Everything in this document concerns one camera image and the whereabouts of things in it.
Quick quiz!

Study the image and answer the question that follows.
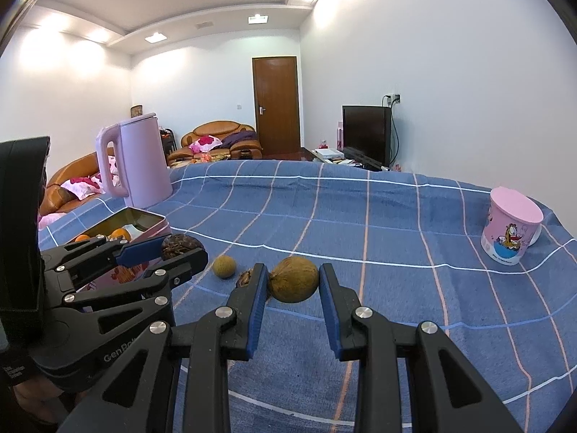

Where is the purple cloth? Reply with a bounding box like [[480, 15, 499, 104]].
[[221, 131, 257, 147]]

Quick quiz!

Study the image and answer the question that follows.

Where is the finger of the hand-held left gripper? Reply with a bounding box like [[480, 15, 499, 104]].
[[45, 247, 209, 322], [40, 236, 167, 290]]

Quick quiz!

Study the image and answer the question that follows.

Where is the small kiwi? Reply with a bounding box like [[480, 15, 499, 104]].
[[213, 255, 237, 280]]

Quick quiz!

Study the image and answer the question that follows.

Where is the large kiwi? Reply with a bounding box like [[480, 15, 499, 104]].
[[269, 256, 320, 303]]

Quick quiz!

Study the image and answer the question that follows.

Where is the black television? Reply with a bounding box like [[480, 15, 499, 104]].
[[342, 105, 392, 167]]

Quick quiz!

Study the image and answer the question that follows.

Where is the brown leather sofa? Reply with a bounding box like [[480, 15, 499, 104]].
[[40, 151, 119, 217]]

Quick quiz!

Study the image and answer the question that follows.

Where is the brown wooden door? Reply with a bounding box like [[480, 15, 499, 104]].
[[252, 56, 301, 155]]

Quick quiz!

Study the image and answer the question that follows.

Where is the black power cable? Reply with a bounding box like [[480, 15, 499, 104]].
[[388, 98, 400, 170]]

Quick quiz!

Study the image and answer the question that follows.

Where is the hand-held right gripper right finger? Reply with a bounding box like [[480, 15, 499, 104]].
[[318, 262, 526, 433]]

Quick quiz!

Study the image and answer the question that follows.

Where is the brown leather armchair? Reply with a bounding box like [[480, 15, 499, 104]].
[[168, 120, 263, 165]]

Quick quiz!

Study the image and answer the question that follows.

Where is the pink cartoon cup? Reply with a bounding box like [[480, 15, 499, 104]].
[[480, 186, 544, 266]]

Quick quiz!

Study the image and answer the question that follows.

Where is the blue checked tablecloth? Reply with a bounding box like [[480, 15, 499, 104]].
[[38, 160, 577, 433]]

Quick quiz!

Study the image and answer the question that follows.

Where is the pink electric kettle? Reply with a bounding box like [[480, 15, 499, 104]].
[[96, 113, 173, 209]]

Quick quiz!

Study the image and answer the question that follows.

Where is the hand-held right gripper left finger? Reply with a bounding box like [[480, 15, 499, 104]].
[[56, 262, 270, 433]]

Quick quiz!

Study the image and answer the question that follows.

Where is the pink tin box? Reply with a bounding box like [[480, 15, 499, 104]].
[[63, 206, 172, 298]]

